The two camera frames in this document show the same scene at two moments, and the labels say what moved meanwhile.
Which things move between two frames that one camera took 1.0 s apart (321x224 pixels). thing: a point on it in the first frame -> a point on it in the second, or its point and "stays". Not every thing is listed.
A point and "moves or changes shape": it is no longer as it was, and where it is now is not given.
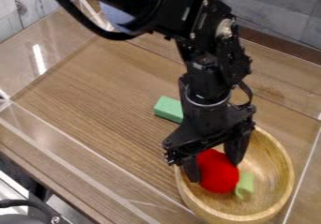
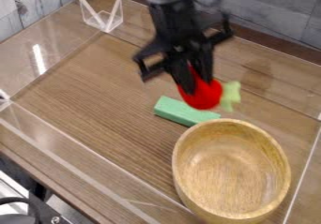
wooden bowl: x=269 y=164 stays
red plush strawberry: x=218 y=172 moves or changes shape
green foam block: x=168 y=109 stays
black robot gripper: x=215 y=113 -> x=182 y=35
